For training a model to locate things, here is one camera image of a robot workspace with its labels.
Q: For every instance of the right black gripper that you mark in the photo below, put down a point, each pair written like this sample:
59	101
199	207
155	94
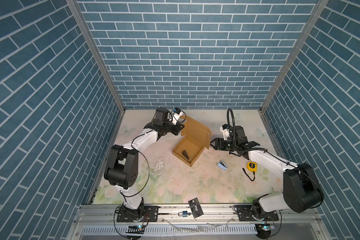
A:
218	141

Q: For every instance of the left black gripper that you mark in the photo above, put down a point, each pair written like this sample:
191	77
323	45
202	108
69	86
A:
176	130

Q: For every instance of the brown cardboard box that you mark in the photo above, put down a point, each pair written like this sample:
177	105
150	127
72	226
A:
196	138

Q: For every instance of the small dark brown block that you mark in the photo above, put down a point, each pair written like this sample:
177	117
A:
185	155

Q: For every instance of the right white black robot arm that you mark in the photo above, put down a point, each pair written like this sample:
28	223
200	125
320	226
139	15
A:
301	189

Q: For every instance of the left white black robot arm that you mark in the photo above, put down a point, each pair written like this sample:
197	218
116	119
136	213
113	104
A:
122	166

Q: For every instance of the light blue stapler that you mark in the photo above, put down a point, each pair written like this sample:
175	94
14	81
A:
222	165

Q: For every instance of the yellow tape measure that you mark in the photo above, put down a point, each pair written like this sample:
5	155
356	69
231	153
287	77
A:
252	168

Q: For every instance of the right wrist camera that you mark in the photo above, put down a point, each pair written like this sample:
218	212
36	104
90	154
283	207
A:
225	130

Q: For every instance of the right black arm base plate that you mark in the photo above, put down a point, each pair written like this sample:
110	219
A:
250	212

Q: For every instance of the small blue connector on rail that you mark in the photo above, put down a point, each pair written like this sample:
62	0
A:
183	214

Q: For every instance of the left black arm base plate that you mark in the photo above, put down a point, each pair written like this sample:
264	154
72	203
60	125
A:
126	215

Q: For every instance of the white perforated cable duct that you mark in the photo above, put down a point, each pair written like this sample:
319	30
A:
167	230

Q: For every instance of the aluminium front rail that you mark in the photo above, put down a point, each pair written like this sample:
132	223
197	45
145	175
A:
213	213

